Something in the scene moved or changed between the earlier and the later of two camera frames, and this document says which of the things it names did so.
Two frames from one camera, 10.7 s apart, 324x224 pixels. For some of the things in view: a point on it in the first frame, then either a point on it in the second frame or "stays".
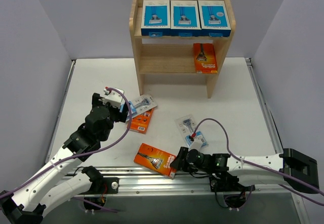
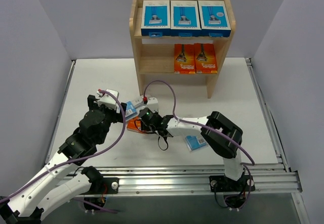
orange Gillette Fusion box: x=156 y=159 -> x=184 y=57
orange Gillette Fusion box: x=205 y=59 stays
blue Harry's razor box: x=155 y=18 stays
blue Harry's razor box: x=214 y=20 stays
